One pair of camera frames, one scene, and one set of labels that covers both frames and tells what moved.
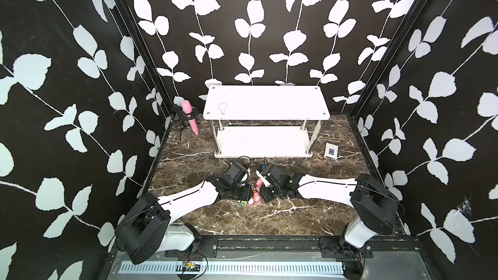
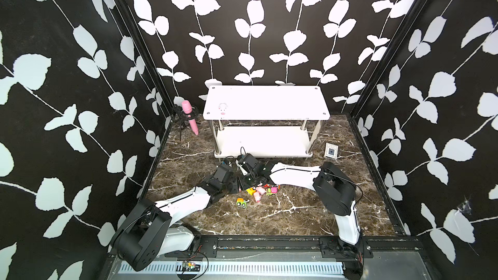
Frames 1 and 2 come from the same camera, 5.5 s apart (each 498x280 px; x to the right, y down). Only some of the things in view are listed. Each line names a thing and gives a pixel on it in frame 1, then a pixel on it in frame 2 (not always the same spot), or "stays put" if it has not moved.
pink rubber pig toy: x=223 y=106 stays put
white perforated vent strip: x=237 y=268 stays put
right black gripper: x=263 y=192 → x=240 y=179
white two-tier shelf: x=264 y=121 stays put
